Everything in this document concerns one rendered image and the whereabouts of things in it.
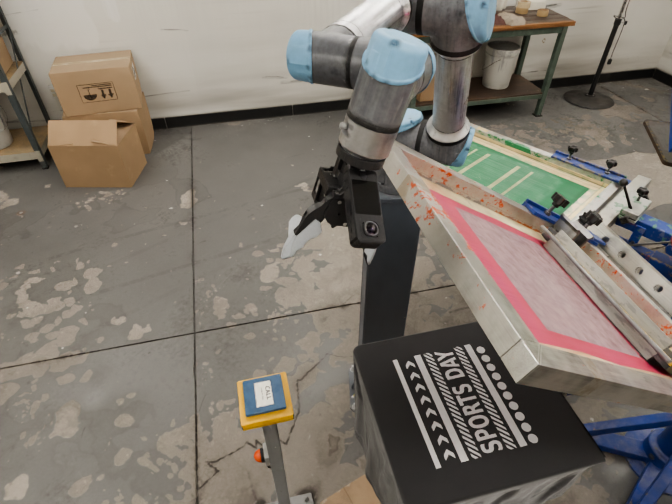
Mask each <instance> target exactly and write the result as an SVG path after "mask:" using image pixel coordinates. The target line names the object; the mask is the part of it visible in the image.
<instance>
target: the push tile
mask: <svg viewBox="0 0 672 504"><path fill-rule="evenodd" d="M242 385H243V395H244V405H245V414H246V417H250V416H255V415H260V414H264V413H269V412H273V411H278V410H282V409H286V401H285V396H284V390H283V385H282V379H281V374H275V375H270V376H265V377H261V378H256V379H251V380H246V381H243V382H242Z"/></svg>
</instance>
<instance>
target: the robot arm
mask: <svg viewBox="0 0 672 504"><path fill-rule="evenodd" d="M496 4H497V0H366V1H365V2H363V3H362V4H360V5H359V6H357V7H356V8H354V9H353V10H351V11H350V12H348V13H347V14H346V15H344V16H343V17H341V18H340V19H338V20H337V21H335V22H334V23H332V24H331V25H329V26H328V27H326V28H325V29H323V30H322V31H313V29H309V30H301V29H299V30H296V31H295V32H294V33H293V34H292V35H291V37H290V39H289V41H288V45H287V50H286V64H287V68H288V71H289V73H290V75H291V76H292V77H293V78H294V79H296V80H300V81H304V82H309V83H310V84H314V83H315V84H321V85H327V86H334V87H340V88H346V89H353V93H352V96H351V99H350V102H349V106H348V109H347V113H346V116H345V120H344V122H341V123H340V125H339V128H340V129H341V132H340V135H339V142H338V145H337V148H336V154H337V155H338V157H337V160H336V163H335V166H331V167H330V168H326V167H320V168H319V171H318V174H317V178H316V181H315V184H314V188H313V191H312V194H311V195H312V197H313V200H314V204H312V205H311V206H310V207H309V208H308V209H307V210H306V211H305V213H304V214H303V216H300V215H295V216H293V217H292V218H291V219H290V221H289V231H288V238H287V240H286V242H285V244H284V246H283V249H282V253H281V258H282V259H287V258H290V257H293V256H294V254H295V253H296V252H297V250H299V249H301V248H303V247H304V245H305V243H306V242H307V241H308V240H310V239H312V238H315V237H317V236H318V235H319V234H321V232H322V229H321V222H322V221H323V220H324V219H326V221H327V222H328V223H329V224H330V225H331V228H335V227H336V226H344V227H348V232H349V241H350V245H351V246H352V247H354V248H363V251H364V258H365V261H366V263H367V265H369V264H370V263H371V261H372V259H373V257H374V255H375V252H376V249H377V248H378V247H379V246H380V245H382V244H383V243H384V242H385V241H386V236H385V229H384V222H383V216H382V209H381V202H380V195H379V191H380V192H382V193H385V194H388V195H396V196H400V195H399V193H398V191H397V190H396V188H395V186H394V185H393V183H392V182H391V180H390V178H389V177H388V175H387V174H386V172H385V170H384V169H383V165H384V162H385V160H386V158H387V157H389V154H390V152H391V149H392V147H393V144H394V142H395V141H397V142H399V143H401V144H403V145H405V146H407V147H409V148H411V149H413V150H415V151H417V152H419V153H421V154H423V155H425V156H427V157H429V158H431V159H433V160H435V161H437V162H439V163H440V164H443V165H447V166H454V167H461V166H462V165H463V164H464V162H465V160H466V157H467V155H468V152H469V149H470V146H471V143H472V140H473V137H474V134H475V128H473V127H472V126H470V122H469V120H468V118H467V117H466V110H467V104H468V96H469V89H470V82H471V75H472V68H473V61H474V54H475V53H476V52H477V51H478V50H479V49H480V48H481V47H482V45H483V43H486V42H488V41H489V39H490V37H491V34H492V31H493V26H494V21H495V13H496ZM407 33H409V34H416V35H423V36H430V46H431V48H432V49H431V48H430V47H429V46H428V45H427V44H425V43H424V42H423V41H421V40H420V39H418V38H416V37H414V36H411V35H409V34H407ZM432 50H433V51H434V52H435V53H436V59H435V55H434V53H433V51H432ZM434 74H435V81H434V100H433V115H432V116H431V117H430V118H429V120H427V119H423V115H422V113H421V112H420V111H418V110H416V109H410V108H408V106H409V103H410V101H411V99H413V98H414V97H415V96H416V95H417V94H419V93H421V92H422V91H424V90H425V89H426V88H427V87H428V85H429V84H430V82H431V80H432V78H433V76H434ZM324 171H333V172H324ZM319 179H320V183H319V186H318V190H317V193H316V187H317V183H318V180H319Z"/></svg>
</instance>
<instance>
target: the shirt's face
mask: <svg viewBox="0 0 672 504"><path fill-rule="evenodd" d="M478 342H482V344H483V345H484V347H485V349H486V350H487V352H488V354H489V355H490V357H491V359H492V360H493V362H494V364H495V365H496V367H497V369H498V370H499V372H500V374H501V375H502V377H503V379H504V380H505V382H506V384H507V385H508V387H509V389H510V390H511V392H512V394H513V395H514V397H515V399H516V400H517V402H518V404H519V405H520V407H521V409H522V410H523V412H524V414H525V415H526V417H527V419H528V420H529V422H530V424H531V425H532V427H533V429H534V430H535V432H536V434H537V435H538V437H539V439H540V440H541V442H538V443H534V444H530V445H526V446H522V447H518V448H515V449H511V450H507V451H503V452H499V453H495V454H492V455H488V456H484V457H480V458H476V459H472V460H468V461H465V462H461V463H457V464H453V465H449V466H445V467H442V468H438V469H434V467H433V464H432V462H431V459H430V457H429V454H428V452H427V449H426V447H425V444H424V442H423V439H422V437H421V434H420V432H419V429H418V427H417V424H416V422H415V419H414V417H413V414H412V412H411V409H410V407H409V404H408V402H407V399H406V397H405V394H404V392H403V389H402V387H401V384H400V382H399V379H398V377H397V374H396V372H395V369H394V367H393V364H392V362H391V361H392V360H397V359H402V358H407V357H411V356H416V355H421V354H426V353H430V352H435V351H440V350H445V349H449V348H454V347H459V346H464V345H468V344H473V343H478ZM356 353H357V356H358V359H359V362H360V365H361V368H362V371H363V374H364V377H365V380H366V383H367V386H368V389H369V392H370V395H371V398H372V401H373V404H374V407H375V409H376V412H377V415H378V418H379V421H380V424H381V427H382V430H383V433H384V436H385V439H386V442H387V445H388V448H389V451H390V454H391V457H392V460H393V463H394V466H395V469H396V472H397V475H398V478H399V481H400V484H401V487H402V490H403V493H404V496H405V498H406V501H407V504H437V503H441V502H444V501H448V500H451V499H455V498H459V497H462V496H466V495H470V494H473V493H477V492H481V491H484V490H488V489H492V488H495V487H499V486H502V485H506V484H510V483H513V482H517V481H521V480H524V479H528V478H532V477H535V476H539V475H543V474H546V473H550V472H553V471H557V470H561V469H564V468H568V467H572V466H575V465H579V464H583V463H586V462H590V461H594V460H597V459H601V458H604V457H605V458H606V456H605V455H604V453H603V452H602V451H601V449H600V448H599V446H598V445H597V443H596V442H595V440H594V439H593V437H592V436H591V435H590V433H589V432H588V430H587V429H586V427H585V426H584V424H583V423H582V422H581V420H580V419H579V417H578V416H577V414H576V413H575V411H574V410H573V409H572V407H571V406H570V404H569V403H568V401H567V400H566V398H565V397H564V396H563V394H562V393H561V392H557V391H552V390H547V389H542V388H536V387H531V386H526V385H521V384H516V383H515V381H514V379H513V378H512V376H511V374H510V373H509V371H508V370H507V368H506V366H505V365H504V363H503V361H502V360H501V357H499V355H498V353H497V352H496V350H495V348H494V347H493V345H492V344H491V342H490V340H489V339H488V337H487V336H486V334H485V332H484V331H483V329H482V327H481V326H480V324H479V323H478V322H476V323H471V324H466V325H461V326H456V327H452V328H447V329H442V330H437V331H432V332H427V333H422V334H417V335H412V336H407V337H402V338H397V339H392V340H387V341H382V342H377V343H372V344H367V345H362V346H358V347H357V348H356Z"/></svg>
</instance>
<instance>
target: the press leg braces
mask: <svg viewBox="0 0 672 504"><path fill-rule="evenodd" d="M584 426H585V427H586V429H587V430H588V432H589V433H590V435H591V436H592V437H593V436H595V435H603V434H611V433H619V432H627V431H635V430H643V429H652V428H660V427H668V426H672V413H667V412H664V413H657V414H650V415H642V416H635V417H628V418H621V419H614V420H607V421H600V422H593V423H586V424H584ZM671 482H672V455H671V457H670V458H669V459H668V461H667V462H666V464H665V465H664V467H663V468H662V469H661V471H660V472H659V474H658V475H657V477H656V478H655V479H654V481H653V482H652V483H651V485H650V486H649V488H648V489H647V490H646V492H645V493H644V494H643V496H642V497H641V498H640V500H639V501H638V502H636V501H635V500H633V499H631V501H630V503H629V504H655V503H656V502H657V501H658V499H659V498H660V497H661V495H662V494H663V493H664V491H665V490H666V488H667V487H668V486H669V484H670V483H671Z"/></svg>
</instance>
